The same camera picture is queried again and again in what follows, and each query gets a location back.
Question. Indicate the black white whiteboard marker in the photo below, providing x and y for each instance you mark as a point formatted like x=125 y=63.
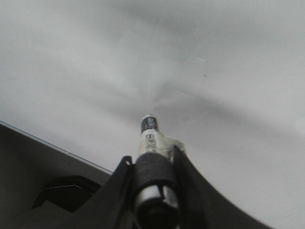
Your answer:
x=155 y=202

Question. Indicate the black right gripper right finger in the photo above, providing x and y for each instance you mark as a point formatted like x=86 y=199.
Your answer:
x=202 y=206

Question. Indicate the white whiteboard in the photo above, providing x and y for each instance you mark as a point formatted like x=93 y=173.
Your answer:
x=225 y=77

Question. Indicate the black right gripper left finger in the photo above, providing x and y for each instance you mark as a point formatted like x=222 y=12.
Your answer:
x=76 y=202

